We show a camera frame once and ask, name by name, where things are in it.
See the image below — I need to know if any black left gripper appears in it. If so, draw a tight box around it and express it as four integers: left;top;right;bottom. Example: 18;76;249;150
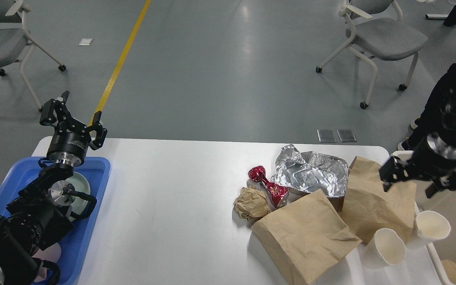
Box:
40;91;108;166

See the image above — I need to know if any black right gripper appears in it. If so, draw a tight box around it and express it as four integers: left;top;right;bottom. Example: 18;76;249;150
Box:
379;132;456;199

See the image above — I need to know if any white paper cup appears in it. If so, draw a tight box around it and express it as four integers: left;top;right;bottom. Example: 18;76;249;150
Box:
407;210;451;250
360;228;407;269

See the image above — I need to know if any green plate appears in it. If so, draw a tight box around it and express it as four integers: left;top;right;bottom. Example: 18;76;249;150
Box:
66;173;91;215

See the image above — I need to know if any pink mug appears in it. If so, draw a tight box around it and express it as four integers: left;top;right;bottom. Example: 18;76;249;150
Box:
32;242;62;283

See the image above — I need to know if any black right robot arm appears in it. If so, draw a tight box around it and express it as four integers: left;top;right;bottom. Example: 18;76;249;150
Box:
379;89;456;198

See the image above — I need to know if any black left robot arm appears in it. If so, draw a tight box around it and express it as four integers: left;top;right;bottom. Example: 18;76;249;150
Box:
0;91;107;285

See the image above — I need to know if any rear brown paper bag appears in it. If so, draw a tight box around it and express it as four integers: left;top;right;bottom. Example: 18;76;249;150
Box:
340;156;417;244

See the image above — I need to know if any brown paper bag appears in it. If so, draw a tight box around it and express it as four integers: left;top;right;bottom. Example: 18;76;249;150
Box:
252;190;361;285
340;156;417;244

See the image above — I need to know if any metal floor socket plate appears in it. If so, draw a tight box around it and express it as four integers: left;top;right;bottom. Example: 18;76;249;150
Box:
317;129;336;144

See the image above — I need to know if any grey chair left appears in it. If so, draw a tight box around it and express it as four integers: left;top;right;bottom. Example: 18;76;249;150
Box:
0;0;67;112

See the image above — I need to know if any grey chair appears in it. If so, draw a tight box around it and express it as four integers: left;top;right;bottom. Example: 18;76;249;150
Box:
315;0;428;110
0;0;67;112

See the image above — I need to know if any crumpled aluminium foil tray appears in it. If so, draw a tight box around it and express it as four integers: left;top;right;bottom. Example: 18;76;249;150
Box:
271;144;349;198

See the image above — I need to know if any person in black trousers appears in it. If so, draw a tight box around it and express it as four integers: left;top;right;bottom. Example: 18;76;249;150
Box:
397;63;456;151

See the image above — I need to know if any blue plastic tray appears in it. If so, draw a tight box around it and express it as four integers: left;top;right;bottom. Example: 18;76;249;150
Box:
0;156;110;285

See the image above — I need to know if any front brown paper bag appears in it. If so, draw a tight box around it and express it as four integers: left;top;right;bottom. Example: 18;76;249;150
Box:
252;190;361;285

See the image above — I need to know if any red foil wrapper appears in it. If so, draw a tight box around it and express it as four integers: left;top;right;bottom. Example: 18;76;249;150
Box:
248;166;289;209

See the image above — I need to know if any grey chair right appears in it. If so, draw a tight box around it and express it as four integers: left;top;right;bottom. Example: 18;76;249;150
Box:
315;0;428;110

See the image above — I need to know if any desk foot top right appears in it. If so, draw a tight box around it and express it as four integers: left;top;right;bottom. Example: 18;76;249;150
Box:
425;0;456;27

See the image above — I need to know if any crumpled brown paper ball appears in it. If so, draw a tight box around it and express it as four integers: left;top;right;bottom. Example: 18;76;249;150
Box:
233;184;272;220

